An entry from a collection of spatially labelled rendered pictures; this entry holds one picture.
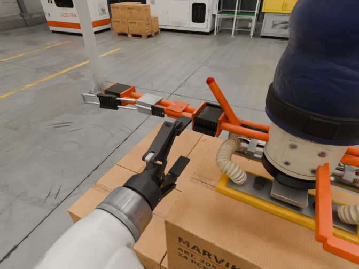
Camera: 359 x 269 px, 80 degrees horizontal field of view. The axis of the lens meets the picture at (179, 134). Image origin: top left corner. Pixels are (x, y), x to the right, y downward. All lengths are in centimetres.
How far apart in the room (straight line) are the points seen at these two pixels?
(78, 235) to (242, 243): 49
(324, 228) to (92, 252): 35
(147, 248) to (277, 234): 62
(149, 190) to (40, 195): 197
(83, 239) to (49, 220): 177
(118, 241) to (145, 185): 10
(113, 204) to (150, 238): 80
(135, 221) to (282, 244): 50
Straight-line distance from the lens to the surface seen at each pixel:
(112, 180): 143
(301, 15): 46
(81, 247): 34
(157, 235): 116
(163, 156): 44
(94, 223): 36
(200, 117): 60
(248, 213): 78
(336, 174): 66
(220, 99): 59
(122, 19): 770
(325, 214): 46
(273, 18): 782
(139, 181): 41
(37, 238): 206
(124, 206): 37
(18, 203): 237
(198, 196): 79
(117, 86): 82
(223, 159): 58
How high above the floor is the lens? 157
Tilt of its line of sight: 37 degrees down
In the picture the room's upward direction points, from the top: straight up
